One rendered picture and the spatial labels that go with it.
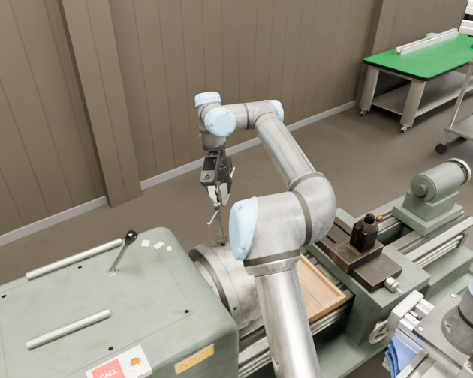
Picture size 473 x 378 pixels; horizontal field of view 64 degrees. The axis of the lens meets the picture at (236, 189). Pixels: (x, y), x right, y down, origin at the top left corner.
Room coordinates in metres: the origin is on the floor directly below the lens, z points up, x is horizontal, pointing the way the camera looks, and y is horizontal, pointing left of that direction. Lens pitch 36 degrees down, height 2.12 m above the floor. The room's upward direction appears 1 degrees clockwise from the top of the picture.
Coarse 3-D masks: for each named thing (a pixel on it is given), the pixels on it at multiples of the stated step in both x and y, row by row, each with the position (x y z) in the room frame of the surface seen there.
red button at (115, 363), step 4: (116, 360) 0.48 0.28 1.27; (104, 364) 0.47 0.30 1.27; (108, 364) 0.47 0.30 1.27; (112, 364) 0.47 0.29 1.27; (116, 364) 0.47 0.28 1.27; (96, 368) 0.46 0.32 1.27; (100, 368) 0.46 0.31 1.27; (104, 368) 0.46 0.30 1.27; (108, 368) 0.46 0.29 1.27; (112, 368) 0.46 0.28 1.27; (116, 368) 0.46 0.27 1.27; (120, 368) 0.46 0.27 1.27; (92, 372) 0.45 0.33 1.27; (96, 372) 0.45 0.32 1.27; (100, 372) 0.45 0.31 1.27; (104, 372) 0.45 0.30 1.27; (108, 372) 0.45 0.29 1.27; (112, 372) 0.45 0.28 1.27; (116, 372) 0.45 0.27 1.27; (120, 372) 0.45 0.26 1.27; (96, 376) 0.44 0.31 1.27; (100, 376) 0.44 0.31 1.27; (104, 376) 0.44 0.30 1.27; (108, 376) 0.44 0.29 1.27; (112, 376) 0.44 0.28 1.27; (116, 376) 0.44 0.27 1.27; (120, 376) 0.44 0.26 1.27; (124, 376) 0.44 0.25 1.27
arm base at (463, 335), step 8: (448, 312) 0.67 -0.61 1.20; (456, 312) 0.65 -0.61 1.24; (448, 320) 0.65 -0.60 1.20; (456, 320) 0.63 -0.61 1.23; (464, 320) 0.61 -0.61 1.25; (448, 328) 0.63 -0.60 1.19; (456, 328) 0.61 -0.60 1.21; (464, 328) 0.60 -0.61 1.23; (472, 328) 0.59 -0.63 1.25; (448, 336) 0.61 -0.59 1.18; (456, 336) 0.60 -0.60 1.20; (464, 336) 0.59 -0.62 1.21; (472, 336) 0.58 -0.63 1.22; (456, 344) 0.59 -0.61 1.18; (464, 344) 0.58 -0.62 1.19; (472, 344) 0.57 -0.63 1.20; (464, 352) 0.57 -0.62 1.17
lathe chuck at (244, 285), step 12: (216, 240) 0.94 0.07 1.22; (228, 240) 0.93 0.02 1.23; (216, 252) 0.87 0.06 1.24; (228, 252) 0.87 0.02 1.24; (228, 264) 0.82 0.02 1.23; (240, 264) 0.83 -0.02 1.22; (240, 276) 0.80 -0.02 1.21; (252, 276) 0.81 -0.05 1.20; (240, 288) 0.77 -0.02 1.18; (252, 288) 0.78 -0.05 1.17; (240, 300) 0.74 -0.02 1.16; (252, 300) 0.76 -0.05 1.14; (252, 312) 0.75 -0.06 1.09
